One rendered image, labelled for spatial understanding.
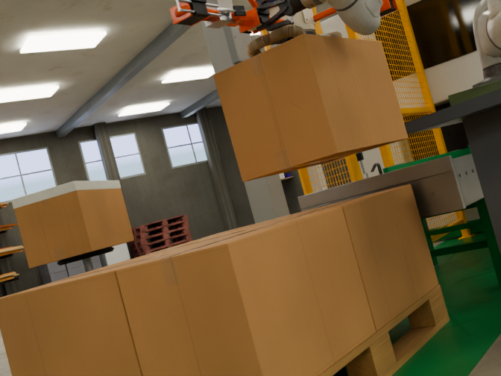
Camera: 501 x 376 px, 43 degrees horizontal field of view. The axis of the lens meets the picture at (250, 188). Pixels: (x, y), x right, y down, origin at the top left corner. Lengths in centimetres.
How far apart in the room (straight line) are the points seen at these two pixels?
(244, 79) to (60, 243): 181
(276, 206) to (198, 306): 221
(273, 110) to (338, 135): 24
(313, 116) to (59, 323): 101
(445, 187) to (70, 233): 206
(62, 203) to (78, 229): 17
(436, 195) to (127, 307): 133
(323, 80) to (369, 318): 77
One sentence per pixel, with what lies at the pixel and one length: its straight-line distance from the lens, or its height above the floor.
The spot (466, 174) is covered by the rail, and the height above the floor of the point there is 52.
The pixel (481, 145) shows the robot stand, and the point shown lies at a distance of 212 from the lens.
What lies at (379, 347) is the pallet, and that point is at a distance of 202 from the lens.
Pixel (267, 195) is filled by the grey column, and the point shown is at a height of 67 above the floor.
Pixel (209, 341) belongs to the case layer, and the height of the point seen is 32.
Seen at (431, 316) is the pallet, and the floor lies 6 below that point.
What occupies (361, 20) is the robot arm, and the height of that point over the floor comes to 111.
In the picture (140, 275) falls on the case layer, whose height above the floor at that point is 51.
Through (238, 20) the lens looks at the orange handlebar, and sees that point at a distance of 215.
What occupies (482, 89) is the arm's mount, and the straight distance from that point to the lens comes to 207.
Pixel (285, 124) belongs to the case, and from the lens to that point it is 212.
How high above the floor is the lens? 60
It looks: 2 degrees up
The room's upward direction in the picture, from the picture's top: 15 degrees counter-clockwise
